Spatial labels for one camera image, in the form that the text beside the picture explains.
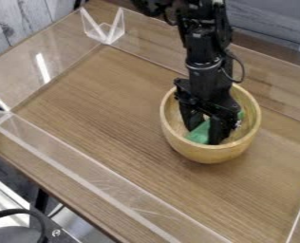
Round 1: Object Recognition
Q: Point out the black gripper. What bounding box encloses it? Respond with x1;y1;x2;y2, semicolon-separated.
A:
174;61;239;145

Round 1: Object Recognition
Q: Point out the green rectangular block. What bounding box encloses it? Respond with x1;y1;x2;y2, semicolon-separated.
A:
185;111;245;145

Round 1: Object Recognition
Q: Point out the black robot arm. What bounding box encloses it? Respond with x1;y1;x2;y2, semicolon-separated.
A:
164;0;241;145

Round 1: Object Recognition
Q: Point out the light wooden bowl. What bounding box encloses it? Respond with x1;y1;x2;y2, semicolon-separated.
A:
159;84;262;164

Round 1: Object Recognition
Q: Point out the black table leg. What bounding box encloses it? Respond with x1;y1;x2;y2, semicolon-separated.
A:
35;189;50;213

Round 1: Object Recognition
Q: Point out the clear acrylic tray wall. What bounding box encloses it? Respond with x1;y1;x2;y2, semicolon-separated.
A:
0;2;300;243

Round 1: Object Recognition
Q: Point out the black metal bracket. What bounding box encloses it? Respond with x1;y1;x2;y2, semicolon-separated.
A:
28;216;82;243

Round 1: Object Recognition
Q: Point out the black cable loop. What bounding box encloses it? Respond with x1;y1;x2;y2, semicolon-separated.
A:
0;208;48;243

